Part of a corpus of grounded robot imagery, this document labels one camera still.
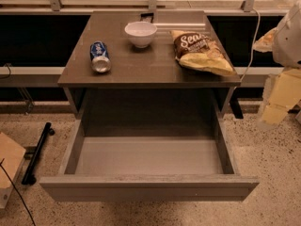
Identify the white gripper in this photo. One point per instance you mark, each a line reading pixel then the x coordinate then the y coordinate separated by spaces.
pixel 288 40

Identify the blue pepsi can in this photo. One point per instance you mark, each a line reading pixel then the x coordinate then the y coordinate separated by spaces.
pixel 100 61

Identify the open grey top drawer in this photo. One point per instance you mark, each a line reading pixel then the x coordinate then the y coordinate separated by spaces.
pixel 173 161

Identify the grey cabinet with top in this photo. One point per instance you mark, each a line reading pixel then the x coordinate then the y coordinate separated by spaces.
pixel 143 84

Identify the brown yellow chip bag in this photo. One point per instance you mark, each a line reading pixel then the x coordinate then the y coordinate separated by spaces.
pixel 199 52

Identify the white ceramic bowl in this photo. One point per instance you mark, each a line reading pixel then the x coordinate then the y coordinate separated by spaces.
pixel 140 34

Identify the black metal bar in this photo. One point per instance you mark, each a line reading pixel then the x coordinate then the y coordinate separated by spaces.
pixel 29 177

